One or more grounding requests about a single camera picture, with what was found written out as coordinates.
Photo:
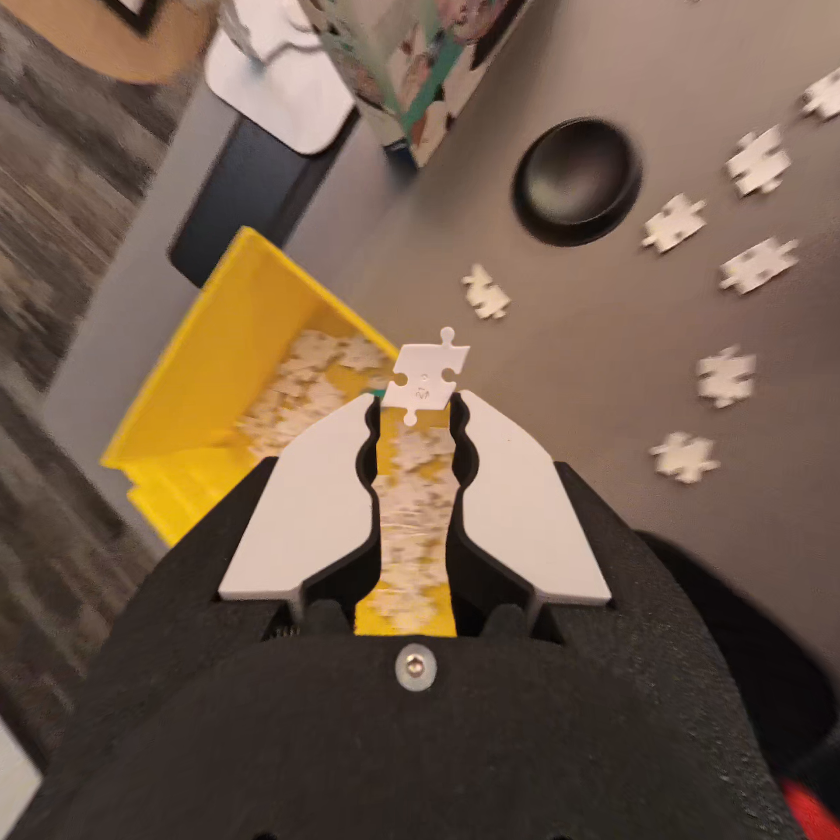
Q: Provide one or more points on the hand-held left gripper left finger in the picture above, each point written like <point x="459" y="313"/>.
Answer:
<point x="302" y="525"/>

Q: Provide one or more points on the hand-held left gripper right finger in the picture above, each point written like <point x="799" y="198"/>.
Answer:
<point x="525" y="525"/>

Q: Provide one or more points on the pile of puzzle pieces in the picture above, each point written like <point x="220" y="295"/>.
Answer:
<point x="295" y="387"/>

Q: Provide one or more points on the yellow plastic bin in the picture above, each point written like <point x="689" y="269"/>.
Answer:
<point x="184" y="420"/>

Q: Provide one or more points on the colourful puzzle box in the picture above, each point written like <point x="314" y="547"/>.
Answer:
<point x="394" y="66"/>

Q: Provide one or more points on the black quilted pad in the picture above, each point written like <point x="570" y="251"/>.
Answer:
<point x="761" y="656"/>

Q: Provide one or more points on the red plastic object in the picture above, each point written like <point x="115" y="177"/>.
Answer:
<point x="814" y="807"/>

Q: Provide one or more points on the white stand base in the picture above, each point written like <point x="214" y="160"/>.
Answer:
<point x="295" y="92"/>

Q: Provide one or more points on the wooden easel board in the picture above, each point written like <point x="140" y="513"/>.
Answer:
<point x="53" y="40"/>

